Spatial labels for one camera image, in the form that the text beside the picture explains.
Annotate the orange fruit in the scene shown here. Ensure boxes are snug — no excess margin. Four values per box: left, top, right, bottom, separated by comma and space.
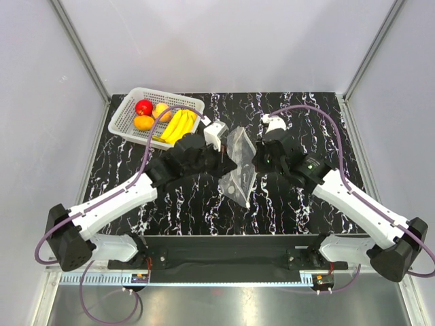
133, 115, 155, 131

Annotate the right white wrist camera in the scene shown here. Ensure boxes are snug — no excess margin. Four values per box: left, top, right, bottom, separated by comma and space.
261, 114, 287, 134

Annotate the yellow-pink peach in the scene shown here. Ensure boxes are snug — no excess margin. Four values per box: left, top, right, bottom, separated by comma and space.
152, 103, 172, 122

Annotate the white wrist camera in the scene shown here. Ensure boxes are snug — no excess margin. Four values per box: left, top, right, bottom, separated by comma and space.
261, 114, 287, 134
201, 116, 228, 151

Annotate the purple cable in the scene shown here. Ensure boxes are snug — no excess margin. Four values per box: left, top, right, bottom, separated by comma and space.
34, 105, 211, 323
261, 104, 435, 295

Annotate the clear zip top bag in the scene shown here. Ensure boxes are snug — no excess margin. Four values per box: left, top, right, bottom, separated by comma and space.
218, 126, 257, 209

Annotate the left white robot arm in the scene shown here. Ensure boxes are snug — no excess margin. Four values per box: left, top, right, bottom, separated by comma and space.
42, 134, 237, 272

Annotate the yellow banana bunch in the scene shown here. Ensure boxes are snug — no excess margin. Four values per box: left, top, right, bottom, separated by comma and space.
152, 109, 197, 145

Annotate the front aluminium frame rail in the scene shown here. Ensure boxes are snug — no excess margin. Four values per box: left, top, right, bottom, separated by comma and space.
43, 246, 415, 274

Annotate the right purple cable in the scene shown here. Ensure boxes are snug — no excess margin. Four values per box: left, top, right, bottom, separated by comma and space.
261, 104, 435, 295

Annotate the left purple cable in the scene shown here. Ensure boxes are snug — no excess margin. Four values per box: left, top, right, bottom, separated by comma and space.
34, 105, 211, 323

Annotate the right aluminium frame post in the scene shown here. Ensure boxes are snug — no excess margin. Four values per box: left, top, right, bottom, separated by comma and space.
343, 0, 407, 103

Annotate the red apple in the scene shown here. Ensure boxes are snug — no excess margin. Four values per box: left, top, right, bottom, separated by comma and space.
135, 99, 154, 116

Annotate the left aluminium frame post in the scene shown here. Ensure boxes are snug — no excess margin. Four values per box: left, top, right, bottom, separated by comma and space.
48, 0, 111, 104

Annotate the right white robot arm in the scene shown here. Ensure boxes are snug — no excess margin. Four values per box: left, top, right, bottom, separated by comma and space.
252, 129, 428, 283

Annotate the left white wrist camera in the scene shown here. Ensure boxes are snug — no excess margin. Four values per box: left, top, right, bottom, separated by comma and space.
201, 116, 228, 151

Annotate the white plastic perforated basket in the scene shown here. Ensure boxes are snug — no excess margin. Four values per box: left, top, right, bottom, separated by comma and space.
109, 87, 205, 150

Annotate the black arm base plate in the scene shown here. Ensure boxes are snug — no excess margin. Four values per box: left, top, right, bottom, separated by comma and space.
108, 235, 348, 284

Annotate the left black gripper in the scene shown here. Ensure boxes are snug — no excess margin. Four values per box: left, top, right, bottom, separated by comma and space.
183, 140, 237, 179

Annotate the aluminium frame post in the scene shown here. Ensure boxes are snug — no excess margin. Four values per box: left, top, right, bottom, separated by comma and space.
343, 0, 407, 103
48, 0, 111, 104

